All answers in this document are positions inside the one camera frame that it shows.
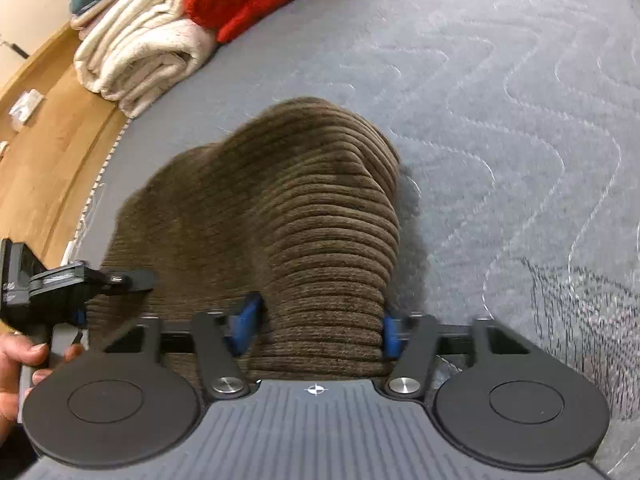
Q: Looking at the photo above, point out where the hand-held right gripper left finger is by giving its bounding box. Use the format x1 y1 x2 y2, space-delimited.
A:
102 292 264 402

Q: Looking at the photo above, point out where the cream fleece folded blanket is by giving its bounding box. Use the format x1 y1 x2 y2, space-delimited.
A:
70 0 193 42

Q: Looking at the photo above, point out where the wooden bed frame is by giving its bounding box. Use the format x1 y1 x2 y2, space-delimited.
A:
30 22 130 271

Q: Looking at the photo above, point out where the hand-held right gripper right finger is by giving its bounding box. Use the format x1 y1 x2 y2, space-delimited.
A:
382 312 533 402

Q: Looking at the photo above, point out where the person's left hand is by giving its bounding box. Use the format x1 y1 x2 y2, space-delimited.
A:
0 332 85 431

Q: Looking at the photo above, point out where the white packet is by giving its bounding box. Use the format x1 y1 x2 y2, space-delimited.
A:
9 89 46 128

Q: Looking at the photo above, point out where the white cabinet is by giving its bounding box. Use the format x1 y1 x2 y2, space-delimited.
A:
0 0 98 88

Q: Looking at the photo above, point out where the cream speckled folded quilt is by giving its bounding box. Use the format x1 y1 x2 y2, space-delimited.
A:
74 19 219 119

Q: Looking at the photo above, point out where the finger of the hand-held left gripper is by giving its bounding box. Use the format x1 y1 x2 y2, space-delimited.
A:
97 267 157 295

